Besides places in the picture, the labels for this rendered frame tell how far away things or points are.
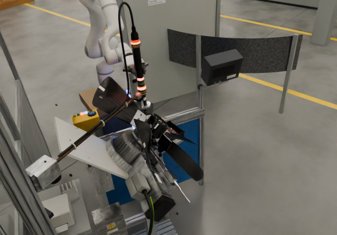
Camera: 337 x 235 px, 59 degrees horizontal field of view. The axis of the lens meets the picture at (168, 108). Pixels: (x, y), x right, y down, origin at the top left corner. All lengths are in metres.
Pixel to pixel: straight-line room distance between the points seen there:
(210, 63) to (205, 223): 1.30
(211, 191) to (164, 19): 1.90
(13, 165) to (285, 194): 2.30
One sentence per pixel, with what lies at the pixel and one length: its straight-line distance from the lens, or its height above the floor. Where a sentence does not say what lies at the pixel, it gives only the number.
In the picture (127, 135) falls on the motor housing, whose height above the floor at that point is 1.19.
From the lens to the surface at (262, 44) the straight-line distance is 3.24.
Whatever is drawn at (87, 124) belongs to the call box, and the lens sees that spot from 1.93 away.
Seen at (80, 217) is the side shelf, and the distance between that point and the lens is 1.68.
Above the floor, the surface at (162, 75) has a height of 0.37.
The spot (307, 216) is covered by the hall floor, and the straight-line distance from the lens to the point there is 2.78.
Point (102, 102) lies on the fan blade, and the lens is 1.43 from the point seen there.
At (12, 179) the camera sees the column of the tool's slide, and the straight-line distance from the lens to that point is 1.11.
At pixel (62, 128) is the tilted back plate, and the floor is 1.34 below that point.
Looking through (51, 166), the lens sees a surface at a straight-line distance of 1.18.
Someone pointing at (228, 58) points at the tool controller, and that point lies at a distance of 2.11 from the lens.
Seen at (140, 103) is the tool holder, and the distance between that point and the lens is 1.52.
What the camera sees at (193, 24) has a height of 0.93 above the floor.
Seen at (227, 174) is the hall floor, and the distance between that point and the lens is 2.92.
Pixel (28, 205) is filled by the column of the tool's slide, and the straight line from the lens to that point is 1.19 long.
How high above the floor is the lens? 2.16
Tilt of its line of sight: 35 degrees down
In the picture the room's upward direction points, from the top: 4 degrees counter-clockwise
